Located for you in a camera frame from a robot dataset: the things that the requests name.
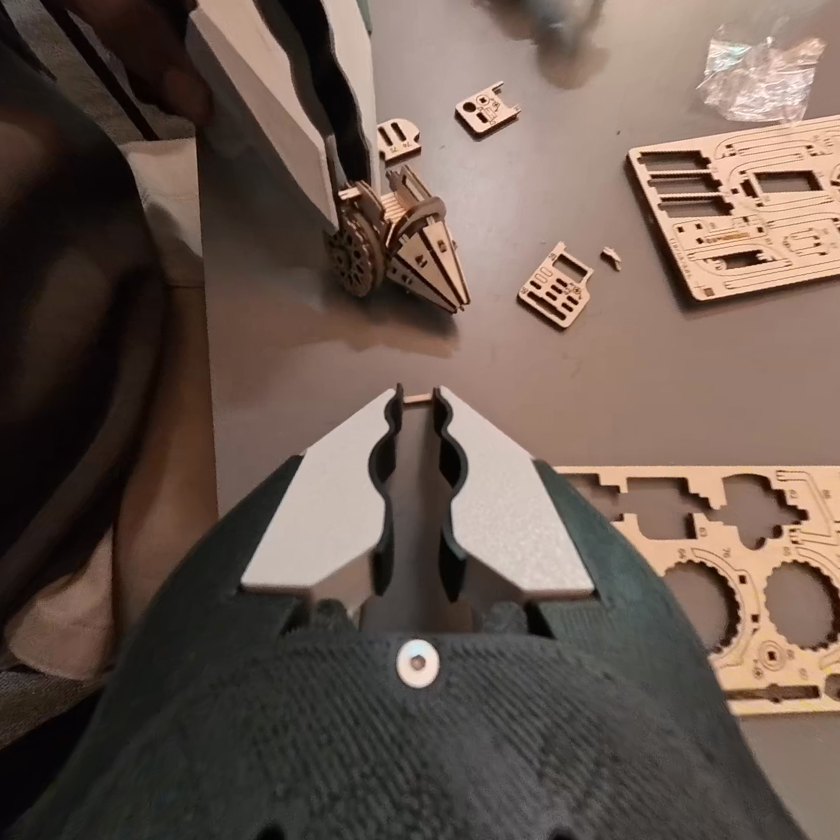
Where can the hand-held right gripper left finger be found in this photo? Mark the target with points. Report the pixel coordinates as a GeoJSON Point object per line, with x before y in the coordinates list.
{"type": "Point", "coordinates": [315, 518]}

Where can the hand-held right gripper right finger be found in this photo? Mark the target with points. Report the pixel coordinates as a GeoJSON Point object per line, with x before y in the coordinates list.
{"type": "Point", "coordinates": [515, 525]}

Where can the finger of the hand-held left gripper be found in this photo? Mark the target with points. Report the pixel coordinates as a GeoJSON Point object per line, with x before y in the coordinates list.
{"type": "Point", "coordinates": [262, 98]}
{"type": "Point", "coordinates": [358, 39]}

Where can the partly built wooden model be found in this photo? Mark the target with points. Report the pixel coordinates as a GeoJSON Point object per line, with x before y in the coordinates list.
{"type": "Point", "coordinates": [420, 253]}

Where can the dark grey desk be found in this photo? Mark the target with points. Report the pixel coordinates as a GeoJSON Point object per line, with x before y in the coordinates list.
{"type": "Point", "coordinates": [590, 394]}

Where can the person's left hand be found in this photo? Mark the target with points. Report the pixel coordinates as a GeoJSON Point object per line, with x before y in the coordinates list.
{"type": "Point", "coordinates": [177, 72]}

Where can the round slotted wooden piece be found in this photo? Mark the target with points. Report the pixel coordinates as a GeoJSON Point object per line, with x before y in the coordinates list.
{"type": "Point", "coordinates": [397, 139]}

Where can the notched wooden puzzle piece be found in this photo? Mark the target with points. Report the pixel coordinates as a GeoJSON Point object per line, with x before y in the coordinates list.
{"type": "Point", "coordinates": [476, 118]}

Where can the wooden sheet with round cutouts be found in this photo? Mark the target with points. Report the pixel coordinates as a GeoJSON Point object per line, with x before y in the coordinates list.
{"type": "Point", "coordinates": [663, 541]}

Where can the grid-cut wooden puzzle piece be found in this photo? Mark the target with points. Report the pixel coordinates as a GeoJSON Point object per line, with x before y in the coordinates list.
{"type": "Point", "coordinates": [548, 295]}

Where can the tiny wooden scrap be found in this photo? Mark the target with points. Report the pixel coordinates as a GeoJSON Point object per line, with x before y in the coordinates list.
{"type": "Point", "coordinates": [611, 258]}

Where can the person's dark top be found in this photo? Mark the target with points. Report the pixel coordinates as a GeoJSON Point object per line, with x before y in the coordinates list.
{"type": "Point", "coordinates": [65, 328]}

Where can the wooden sheet with rectangular cutouts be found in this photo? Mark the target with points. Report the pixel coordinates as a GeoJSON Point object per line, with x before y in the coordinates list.
{"type": "Point", "coordinates": [722, 190]}

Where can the clear plastic bag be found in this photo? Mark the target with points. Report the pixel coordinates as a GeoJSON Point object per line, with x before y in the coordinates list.
{"type": "Point", "coordinates": [754, 72]}

